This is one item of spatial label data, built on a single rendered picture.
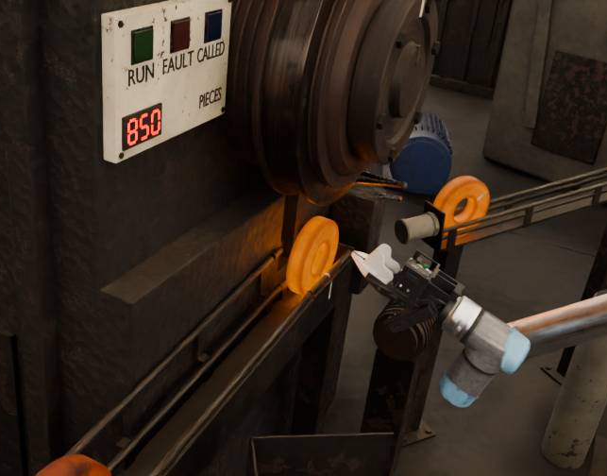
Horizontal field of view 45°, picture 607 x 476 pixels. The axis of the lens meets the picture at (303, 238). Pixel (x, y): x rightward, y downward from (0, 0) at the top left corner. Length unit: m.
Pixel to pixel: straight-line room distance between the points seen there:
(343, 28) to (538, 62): 2.91
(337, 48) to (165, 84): 0.26
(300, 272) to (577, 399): 1.00
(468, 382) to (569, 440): 0.81
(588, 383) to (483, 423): 0.37
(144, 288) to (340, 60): 0.43
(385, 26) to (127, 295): 0.53
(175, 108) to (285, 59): 0.17
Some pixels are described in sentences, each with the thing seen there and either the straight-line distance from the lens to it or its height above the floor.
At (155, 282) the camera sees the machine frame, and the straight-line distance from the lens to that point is 1.05.
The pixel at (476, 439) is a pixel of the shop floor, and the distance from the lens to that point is 2.23.
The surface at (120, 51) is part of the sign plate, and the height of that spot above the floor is 1.20.
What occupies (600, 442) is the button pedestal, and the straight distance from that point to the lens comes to 2.38.
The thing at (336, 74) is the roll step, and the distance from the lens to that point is 1.09.
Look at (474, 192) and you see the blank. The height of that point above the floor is 0.75.
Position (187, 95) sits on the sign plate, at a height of 1.11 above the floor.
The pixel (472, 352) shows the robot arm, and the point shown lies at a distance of 1.39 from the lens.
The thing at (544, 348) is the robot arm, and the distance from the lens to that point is 1.49.
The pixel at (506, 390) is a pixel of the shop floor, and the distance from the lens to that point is 2.45.
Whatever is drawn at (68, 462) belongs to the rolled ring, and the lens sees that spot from 0.91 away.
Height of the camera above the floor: 1.43
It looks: 28 degrees down
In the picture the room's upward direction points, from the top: 7 degrees clockwise
